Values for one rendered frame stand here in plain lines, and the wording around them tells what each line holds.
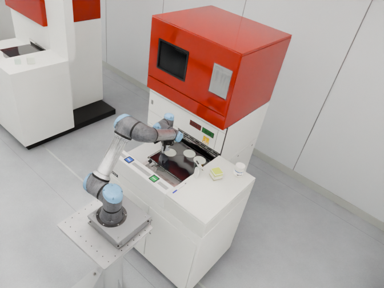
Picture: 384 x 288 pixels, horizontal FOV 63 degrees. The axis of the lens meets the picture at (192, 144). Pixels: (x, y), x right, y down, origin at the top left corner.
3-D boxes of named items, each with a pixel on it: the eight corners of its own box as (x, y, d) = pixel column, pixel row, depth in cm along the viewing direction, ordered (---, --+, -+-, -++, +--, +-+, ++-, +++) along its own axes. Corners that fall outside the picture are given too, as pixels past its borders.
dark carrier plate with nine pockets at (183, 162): (179, 140, 270) (179, 140, 270) (210, 161, 255) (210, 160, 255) (150, 158, 247) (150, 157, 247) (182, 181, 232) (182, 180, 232)
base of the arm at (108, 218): (108, 228, 191) (109, 218, 185) (94, 213, 198) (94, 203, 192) (128, 216, 201) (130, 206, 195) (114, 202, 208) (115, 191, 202)
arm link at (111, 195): (112, 215, 187) (113, 200, 179) (96, 203, 192) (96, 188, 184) (126, 204, 196) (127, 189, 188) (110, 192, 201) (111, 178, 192)
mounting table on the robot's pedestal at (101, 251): (104, 282, 186) (104, 270, 178) (58, 237, 204) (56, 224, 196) (156, 235, 216) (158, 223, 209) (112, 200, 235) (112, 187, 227)
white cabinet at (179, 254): (155, 195, 337) (162, 134, 288) (228, 252, 295) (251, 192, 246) (106, 229, 295) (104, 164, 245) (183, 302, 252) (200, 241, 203)
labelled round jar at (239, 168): (236, 170, 240) (239, 160, 235) (244, 175, 237) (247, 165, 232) (231, 174, 236) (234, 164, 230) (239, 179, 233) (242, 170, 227)
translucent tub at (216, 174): (217, 173, 234) (219, 166, 230) (222, 180, 229) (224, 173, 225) (208, 175, 231) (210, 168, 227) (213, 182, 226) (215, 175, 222)
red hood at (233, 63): (200, 66, 318) (211, 4, 282) (270, 100, 283) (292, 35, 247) (146, 87, 268) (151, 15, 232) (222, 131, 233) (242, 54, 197)
